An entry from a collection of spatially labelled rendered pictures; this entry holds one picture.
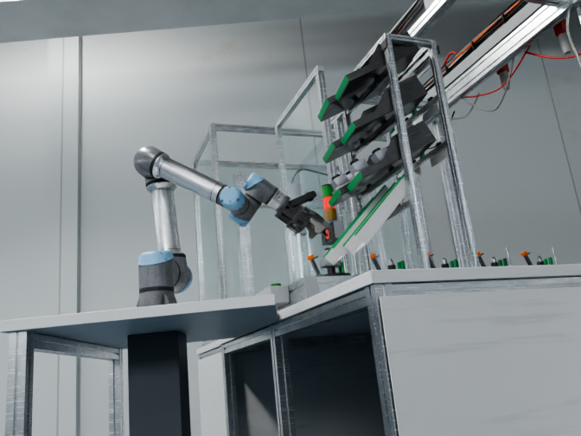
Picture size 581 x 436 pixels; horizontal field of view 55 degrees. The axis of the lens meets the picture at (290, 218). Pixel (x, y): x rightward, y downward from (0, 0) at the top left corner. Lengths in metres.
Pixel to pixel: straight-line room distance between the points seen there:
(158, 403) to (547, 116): 5.05
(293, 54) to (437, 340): 4.86
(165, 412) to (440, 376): 0.89
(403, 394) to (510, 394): 0.28
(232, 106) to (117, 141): 1.16
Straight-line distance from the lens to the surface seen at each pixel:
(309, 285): 1.84
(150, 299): 1.89
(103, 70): 6.13
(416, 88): 1.86
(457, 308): 1.38
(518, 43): 2.90
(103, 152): 5.72
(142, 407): 1.86
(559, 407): 1.53
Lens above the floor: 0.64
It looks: 16 degrees up
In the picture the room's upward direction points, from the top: 6 degrees counter-clockwise
